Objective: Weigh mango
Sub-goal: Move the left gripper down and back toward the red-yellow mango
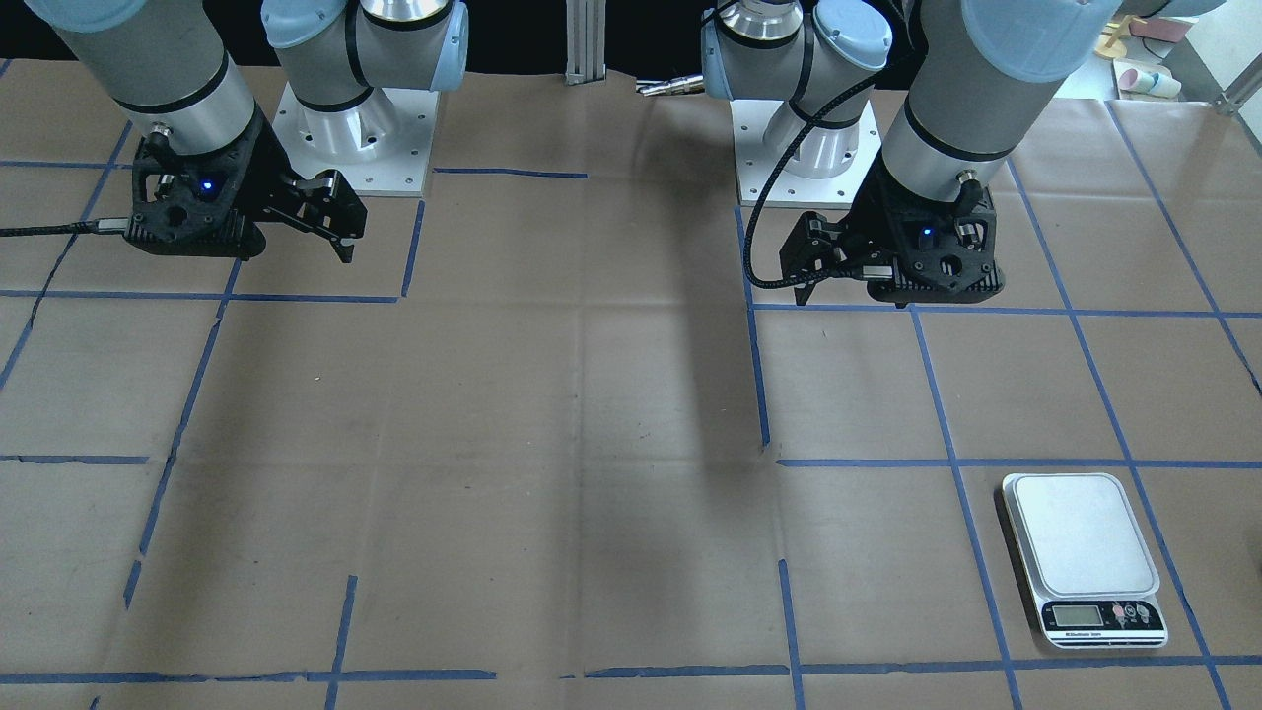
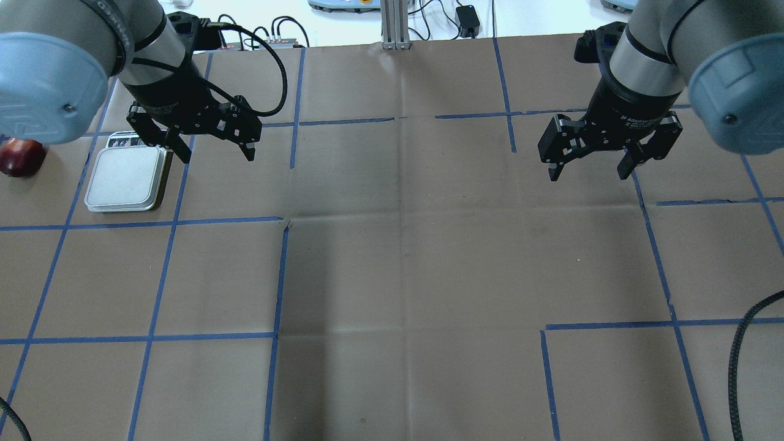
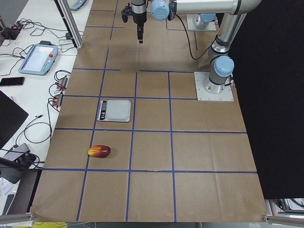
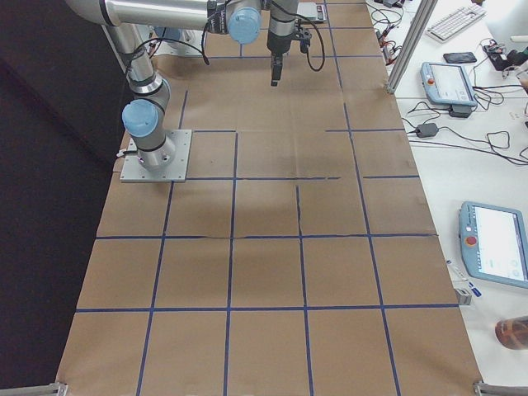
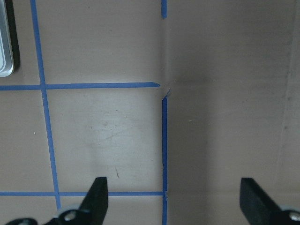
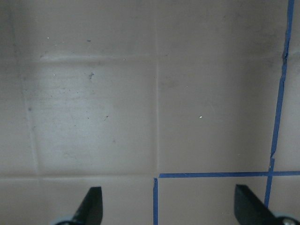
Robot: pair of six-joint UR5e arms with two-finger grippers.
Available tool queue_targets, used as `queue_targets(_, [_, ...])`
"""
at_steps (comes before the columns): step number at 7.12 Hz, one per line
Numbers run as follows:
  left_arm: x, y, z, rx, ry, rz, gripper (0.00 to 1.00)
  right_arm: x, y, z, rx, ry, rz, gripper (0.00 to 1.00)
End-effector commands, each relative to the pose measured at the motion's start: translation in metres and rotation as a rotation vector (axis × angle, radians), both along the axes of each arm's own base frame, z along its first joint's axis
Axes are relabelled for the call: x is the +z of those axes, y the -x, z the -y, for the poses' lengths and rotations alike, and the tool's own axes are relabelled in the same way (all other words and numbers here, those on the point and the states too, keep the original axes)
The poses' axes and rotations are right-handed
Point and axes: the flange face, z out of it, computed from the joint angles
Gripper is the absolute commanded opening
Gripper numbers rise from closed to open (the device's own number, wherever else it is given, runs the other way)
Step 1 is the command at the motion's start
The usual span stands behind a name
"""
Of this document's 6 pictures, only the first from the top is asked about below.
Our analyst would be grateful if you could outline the silver digital kitchen scale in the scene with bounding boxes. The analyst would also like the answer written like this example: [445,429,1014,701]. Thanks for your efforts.
[1001,472,1170,649]

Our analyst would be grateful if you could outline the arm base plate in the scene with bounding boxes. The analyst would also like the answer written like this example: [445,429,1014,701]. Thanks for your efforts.
[273,86,442,198]
[731,100,880,208]

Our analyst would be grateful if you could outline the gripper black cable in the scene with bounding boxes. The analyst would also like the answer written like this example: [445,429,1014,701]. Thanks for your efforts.
[0,219,129,240]
[743,59,893,290]

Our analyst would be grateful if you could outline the aluminium frame post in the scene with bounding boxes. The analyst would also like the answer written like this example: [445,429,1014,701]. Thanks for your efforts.
[564,0,607,86]

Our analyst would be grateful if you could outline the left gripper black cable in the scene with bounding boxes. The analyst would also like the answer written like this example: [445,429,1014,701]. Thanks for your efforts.
[743,59,893,290]

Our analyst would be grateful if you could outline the wooden stand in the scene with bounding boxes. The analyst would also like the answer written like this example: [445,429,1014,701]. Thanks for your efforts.
[1092,14,1148,61]

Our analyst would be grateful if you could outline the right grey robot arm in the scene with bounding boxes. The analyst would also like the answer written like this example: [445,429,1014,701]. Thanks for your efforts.
[29,1,469,262]

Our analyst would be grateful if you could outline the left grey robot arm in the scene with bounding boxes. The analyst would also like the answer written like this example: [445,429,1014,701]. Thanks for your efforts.
[700,1,1217,306]

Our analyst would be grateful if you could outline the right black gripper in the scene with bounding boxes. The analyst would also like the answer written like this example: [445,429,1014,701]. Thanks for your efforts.
[122,107,367,264]

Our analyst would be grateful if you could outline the metal connector plug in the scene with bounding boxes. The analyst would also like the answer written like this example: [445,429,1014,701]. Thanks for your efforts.
[636,74,705,96]

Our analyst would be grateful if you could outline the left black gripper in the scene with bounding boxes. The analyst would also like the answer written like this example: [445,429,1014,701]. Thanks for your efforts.
[779,158,1007,306]

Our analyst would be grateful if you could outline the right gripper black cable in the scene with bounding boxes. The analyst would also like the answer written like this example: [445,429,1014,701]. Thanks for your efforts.
[0,219,129,240]

